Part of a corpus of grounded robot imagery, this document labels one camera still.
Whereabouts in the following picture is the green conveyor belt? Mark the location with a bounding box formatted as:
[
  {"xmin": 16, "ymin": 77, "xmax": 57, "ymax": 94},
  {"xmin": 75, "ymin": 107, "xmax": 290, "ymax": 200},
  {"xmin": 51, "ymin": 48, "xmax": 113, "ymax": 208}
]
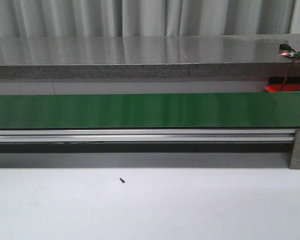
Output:
[{"xmin": 0, "ymin": 92, "xmax": 300, "ymax": 129}]

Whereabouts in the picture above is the grey stone counter slab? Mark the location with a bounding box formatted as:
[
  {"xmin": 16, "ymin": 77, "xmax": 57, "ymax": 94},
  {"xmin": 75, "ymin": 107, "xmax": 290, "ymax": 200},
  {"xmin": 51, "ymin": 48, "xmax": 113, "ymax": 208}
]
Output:
[{"xmin": 0, "ymin": 34, "xmax": 300, "ymax": 79}]

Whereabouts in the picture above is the white pleated curtain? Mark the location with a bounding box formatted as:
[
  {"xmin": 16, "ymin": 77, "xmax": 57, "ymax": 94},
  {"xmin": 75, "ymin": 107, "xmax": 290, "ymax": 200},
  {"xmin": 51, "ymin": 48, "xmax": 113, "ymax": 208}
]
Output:
[{"xmin": 0, "ymin": 0, "xmax": 300, "ymax": 38}]

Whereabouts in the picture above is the red plastic tray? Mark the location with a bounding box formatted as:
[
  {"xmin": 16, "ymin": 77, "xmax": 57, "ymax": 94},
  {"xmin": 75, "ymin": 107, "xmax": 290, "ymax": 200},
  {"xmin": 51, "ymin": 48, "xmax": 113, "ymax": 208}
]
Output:
[{"xmin": 264, "ymin": 83, "xmax": 300, "ymax": 93}]

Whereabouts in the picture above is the small sensor circuit board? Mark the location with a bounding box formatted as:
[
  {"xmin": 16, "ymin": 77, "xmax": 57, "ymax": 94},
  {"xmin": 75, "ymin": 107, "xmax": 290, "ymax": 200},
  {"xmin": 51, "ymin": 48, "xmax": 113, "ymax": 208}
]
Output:
[{"xmin": 278, "ymin": 43, "xmax": 300, "ymax": 59}]

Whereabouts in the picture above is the red black sensor wire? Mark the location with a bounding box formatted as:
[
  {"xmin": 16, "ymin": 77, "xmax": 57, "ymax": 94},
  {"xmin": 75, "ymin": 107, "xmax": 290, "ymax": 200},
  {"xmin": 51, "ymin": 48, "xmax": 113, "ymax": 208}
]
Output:
[{"xmin": 279, "ymin": 53, "xmax": 300, "ymax": 92}]

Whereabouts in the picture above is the aluminium conveyor frame rail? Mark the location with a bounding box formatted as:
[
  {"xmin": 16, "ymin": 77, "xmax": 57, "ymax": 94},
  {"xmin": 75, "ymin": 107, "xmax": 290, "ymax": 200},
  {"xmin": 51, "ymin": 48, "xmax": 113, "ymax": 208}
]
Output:
[{"xmin": 0, "ymin": 128, "xmax": 296, "ymax": 143}]

